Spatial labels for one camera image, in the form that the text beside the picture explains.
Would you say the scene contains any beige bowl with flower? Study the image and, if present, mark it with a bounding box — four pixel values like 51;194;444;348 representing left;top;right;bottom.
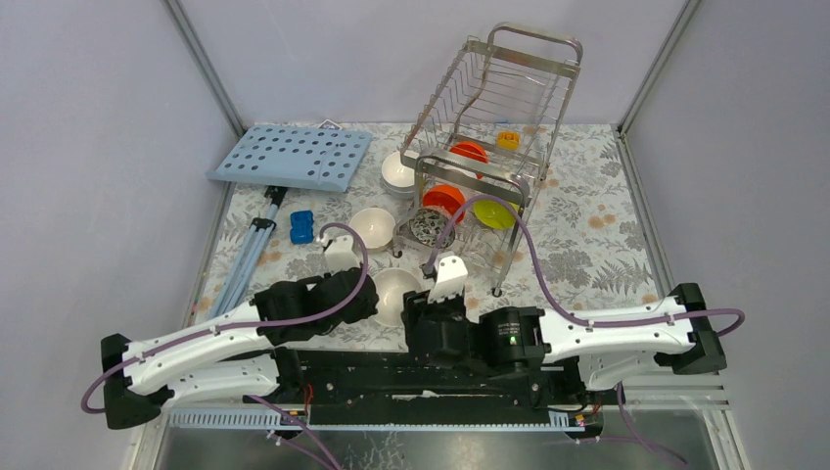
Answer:
348;208;395;253

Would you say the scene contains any lime green bowl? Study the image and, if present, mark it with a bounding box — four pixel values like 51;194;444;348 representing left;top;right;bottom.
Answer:
472;200;516;230

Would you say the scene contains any white bowl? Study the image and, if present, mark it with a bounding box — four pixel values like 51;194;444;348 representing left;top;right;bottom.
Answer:
381;151;415;187
381;177;416;199

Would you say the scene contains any stainless steel dish rack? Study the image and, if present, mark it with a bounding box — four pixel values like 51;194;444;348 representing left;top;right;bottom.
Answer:
392;22;584;258

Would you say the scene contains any white bowl front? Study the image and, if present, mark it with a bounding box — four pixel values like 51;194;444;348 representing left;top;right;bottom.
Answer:
381;177;416;199

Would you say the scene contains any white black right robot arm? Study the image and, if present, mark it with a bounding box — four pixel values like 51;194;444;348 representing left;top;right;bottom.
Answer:
400;283;727;403

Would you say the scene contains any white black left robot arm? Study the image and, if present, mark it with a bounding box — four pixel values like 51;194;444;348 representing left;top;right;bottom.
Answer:
101;268;379;430

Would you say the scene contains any blue toy block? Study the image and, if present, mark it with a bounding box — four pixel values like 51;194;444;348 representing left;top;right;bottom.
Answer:
290;210;315;245

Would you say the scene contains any leopard pattern bowl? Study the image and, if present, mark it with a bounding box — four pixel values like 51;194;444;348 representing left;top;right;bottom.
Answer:
407;207;449;248

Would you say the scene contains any orange bowl lower front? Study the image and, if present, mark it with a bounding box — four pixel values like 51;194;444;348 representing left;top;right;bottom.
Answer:
422;184;466;218

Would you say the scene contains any orange bowl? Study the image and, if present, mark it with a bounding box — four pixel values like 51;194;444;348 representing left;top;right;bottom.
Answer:
422;184;466;218
449;141;488;164

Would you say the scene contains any blue perforated tray stand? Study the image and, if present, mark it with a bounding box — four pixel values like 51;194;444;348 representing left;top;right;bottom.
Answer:
207;124;373;318

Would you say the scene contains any floral table mat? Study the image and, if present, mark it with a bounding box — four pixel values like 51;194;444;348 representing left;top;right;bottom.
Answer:
193;123;663;352

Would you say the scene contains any orange bowl lower rear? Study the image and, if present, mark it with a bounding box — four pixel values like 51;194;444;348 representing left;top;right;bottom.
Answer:
449;141;488;164

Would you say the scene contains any small yellow cup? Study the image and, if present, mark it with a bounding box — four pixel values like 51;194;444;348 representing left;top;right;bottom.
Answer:
496;131;521;151

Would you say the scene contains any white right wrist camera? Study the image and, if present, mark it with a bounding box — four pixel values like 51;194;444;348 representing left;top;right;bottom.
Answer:
422;252;469;304

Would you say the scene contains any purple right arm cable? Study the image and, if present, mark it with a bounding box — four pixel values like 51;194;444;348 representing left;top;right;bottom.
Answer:
421;194;747;470

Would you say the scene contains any white slotted cable duct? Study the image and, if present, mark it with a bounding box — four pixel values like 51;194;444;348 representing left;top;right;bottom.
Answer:
168;407;588;437

